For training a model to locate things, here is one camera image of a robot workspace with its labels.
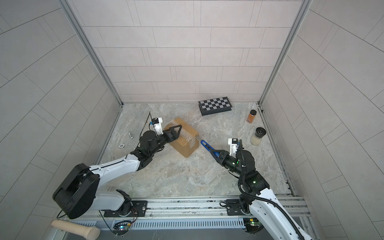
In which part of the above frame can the black corrugated cable conduit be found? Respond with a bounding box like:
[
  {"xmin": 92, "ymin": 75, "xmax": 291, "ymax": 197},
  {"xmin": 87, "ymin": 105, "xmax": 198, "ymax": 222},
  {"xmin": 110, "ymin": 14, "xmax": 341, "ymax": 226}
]
[{"xmin": 236, "ymin": 139, "xmax": 305, "ymax": 240}]

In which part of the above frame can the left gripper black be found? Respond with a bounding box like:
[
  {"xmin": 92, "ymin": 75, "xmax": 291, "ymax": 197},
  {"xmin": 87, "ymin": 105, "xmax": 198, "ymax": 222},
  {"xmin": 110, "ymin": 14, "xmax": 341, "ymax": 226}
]
[{"xmin": 148, "ymin": 126, "xmax": 183, "ymax": 158}]

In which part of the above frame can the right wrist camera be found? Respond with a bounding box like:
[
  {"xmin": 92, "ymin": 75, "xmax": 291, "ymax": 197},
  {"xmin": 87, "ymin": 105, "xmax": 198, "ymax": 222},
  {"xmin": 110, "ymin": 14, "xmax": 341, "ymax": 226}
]
[{"xmin": 228, "ymin": 138, "xmax": 239, "ymax": 157}]

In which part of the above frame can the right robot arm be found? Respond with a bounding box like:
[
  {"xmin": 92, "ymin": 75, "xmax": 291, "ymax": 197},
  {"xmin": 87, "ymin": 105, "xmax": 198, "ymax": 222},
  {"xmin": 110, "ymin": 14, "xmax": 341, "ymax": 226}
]
[{"xmin": 210, "ymin": 148, "xmax": 312, "ymax": 240}]

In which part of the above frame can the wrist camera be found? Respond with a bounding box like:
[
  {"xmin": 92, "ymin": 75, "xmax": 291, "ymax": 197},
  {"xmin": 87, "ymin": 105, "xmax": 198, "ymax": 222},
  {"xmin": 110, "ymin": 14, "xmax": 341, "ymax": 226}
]
[
  {"xmin": 228, "ymin": 138, "xmax": 239, "ymax": 157},
  {"xmin": 151, "ymin": 118, "xmax": 163, "ymax": 135}
]

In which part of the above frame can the left green circuit board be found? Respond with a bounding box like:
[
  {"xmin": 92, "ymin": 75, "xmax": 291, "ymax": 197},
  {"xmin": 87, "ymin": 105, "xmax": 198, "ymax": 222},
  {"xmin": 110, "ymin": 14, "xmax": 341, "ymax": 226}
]
[{"xmin": 114, "ymin": 221, "xmax": 132, "ymax": 232}]

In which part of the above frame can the wooden handle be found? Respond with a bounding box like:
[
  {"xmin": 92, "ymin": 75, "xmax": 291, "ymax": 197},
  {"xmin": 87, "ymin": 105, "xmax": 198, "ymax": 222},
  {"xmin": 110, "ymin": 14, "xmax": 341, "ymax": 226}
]
[{"xmin": 51, "ymin": 220, "xmax": 101, "ymax": 240}]

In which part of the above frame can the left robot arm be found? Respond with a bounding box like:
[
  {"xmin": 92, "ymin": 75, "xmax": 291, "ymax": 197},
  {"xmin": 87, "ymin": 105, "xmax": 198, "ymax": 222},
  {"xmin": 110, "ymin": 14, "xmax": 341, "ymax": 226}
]
[{"xmin": 53, "ymin": 125, "xmax": 182, "ymax": 219}]

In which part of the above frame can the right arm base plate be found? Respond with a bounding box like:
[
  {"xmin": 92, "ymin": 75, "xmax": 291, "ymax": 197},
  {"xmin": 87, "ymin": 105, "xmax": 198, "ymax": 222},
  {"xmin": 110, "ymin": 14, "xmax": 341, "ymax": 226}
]
[{"xmin": 220, "ymin": 199, "xmax": 253, "ymax": 217}]

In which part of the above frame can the white spice jar black lid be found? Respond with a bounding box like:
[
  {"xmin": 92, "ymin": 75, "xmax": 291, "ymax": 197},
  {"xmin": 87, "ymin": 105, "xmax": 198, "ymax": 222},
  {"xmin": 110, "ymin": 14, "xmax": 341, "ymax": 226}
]
[{"xmin": 250, "ymin": 127, "xmax": 267, "ymax": 146}]

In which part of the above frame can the right green circuit board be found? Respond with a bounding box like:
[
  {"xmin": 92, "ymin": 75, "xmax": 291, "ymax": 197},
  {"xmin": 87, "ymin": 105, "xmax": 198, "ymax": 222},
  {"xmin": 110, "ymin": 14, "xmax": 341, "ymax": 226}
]
[{"xmin": 243, "ymin": 218, "xmax": 261, "ymax": 233}]

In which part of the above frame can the black white chessboard box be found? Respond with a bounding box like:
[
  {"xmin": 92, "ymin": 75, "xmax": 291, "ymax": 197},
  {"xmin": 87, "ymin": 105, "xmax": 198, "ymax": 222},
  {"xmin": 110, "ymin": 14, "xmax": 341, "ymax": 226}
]
[{"xmin": 198, "ymin": 97, "xmax": 232, "ymax": 116}]

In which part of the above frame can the green circuit board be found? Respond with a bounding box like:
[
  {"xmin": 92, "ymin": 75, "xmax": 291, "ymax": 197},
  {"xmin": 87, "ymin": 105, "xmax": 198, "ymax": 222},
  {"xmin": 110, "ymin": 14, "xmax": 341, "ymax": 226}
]
[
  {"xmin": 114, "ymin": 221, "xmax": 132, "ymax": 232},
  {"xmin": 243, "ymin": 218, "xmax": 261, "ymax": 233}
]

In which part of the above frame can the brown cardboard express box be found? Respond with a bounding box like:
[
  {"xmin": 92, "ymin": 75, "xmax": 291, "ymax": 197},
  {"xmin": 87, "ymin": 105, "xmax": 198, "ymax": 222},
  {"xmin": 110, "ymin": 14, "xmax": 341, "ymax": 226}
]
[{"xmin": 165, "ymin": 118, "xmax": 200, "ymax": 158}]

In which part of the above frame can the blue utility knife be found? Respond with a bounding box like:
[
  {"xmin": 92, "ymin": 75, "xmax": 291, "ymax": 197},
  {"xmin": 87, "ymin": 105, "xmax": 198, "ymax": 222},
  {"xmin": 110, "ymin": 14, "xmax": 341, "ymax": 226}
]
[{"xmin": 195, "ymin": 136, "xmax": 220, "ymax": 159}]

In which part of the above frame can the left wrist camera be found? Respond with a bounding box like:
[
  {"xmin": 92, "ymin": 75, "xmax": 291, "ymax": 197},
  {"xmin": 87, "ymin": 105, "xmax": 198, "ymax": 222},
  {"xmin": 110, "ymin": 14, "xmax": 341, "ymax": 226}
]
[{"xmin": 151, "ymin": 118, "xmax": 163, "ymax": 135}]

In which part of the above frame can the orange spice bottle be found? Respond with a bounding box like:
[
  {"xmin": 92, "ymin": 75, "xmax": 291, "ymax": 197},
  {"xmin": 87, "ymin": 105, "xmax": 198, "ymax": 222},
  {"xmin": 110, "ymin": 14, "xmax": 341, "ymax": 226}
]
[{"xmin": 247, "ymin": 110, "xmax": 257, "ymax": 124}]

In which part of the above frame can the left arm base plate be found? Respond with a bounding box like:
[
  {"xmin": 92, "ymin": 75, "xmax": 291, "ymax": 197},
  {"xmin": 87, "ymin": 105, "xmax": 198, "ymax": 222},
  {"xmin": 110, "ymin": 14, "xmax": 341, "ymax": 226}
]
[{"xmin": 104, "ymin": 201, "xmax": 148, "ymax": 218}]

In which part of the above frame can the aluminium mounting rail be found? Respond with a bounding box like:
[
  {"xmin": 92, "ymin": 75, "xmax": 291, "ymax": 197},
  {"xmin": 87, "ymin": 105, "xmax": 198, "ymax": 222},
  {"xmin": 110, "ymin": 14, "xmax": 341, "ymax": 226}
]
[{"xmin": 59, "ymin": 196, "xmax": 310, "ymax": 221}]

